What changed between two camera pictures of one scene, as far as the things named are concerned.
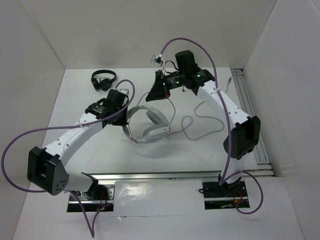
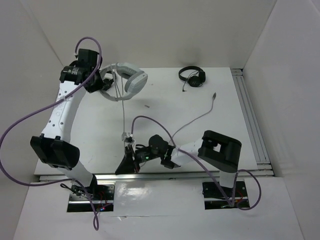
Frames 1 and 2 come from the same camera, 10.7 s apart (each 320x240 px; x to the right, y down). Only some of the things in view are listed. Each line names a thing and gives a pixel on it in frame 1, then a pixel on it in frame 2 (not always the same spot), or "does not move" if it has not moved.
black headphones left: (105, 84) does not move
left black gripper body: (120, 119) → (97, 83)
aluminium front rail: (176, 176) does not move
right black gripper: (158, 91) → (128, 163)
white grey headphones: (160, 130) → (137, 79)
